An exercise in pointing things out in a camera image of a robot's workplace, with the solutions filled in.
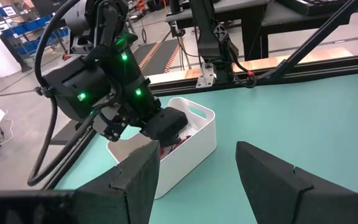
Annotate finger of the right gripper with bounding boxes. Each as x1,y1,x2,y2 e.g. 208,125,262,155
143,121,180,147
154,107,188,136

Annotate black orange-edged floor mat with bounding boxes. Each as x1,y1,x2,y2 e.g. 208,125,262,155
134,39,181,77

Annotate black diagonal frame strut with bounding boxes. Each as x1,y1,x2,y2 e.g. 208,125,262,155
258,0,358,80

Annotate white plastic bin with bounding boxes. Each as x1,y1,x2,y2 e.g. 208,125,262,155
106,96,217,200

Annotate silver metal bracket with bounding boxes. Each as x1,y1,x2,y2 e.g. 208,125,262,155
196,62,216,89

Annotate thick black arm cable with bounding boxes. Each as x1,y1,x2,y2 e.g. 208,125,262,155
26,0,102,187

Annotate black frame post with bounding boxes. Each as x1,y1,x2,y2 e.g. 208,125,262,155
188,0,239,86

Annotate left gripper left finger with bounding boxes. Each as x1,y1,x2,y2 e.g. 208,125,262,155
72,140,162,224

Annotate black aluminium table frame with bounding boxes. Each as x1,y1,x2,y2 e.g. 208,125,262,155
40,55,358,190

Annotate grey background table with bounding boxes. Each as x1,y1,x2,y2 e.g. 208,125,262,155
261,0,358,60

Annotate rack with blue bins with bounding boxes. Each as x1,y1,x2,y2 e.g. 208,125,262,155
0,6,73,63

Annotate black keyboard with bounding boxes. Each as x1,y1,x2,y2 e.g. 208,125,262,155
277,0,351,17

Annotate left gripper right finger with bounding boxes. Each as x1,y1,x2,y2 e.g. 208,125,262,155
236,141,358,224

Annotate red white braided USB-C cable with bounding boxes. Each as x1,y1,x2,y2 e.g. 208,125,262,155
160,135,192,158

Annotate thin black cable red tag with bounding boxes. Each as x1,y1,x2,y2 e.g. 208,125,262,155
228,58,257,90

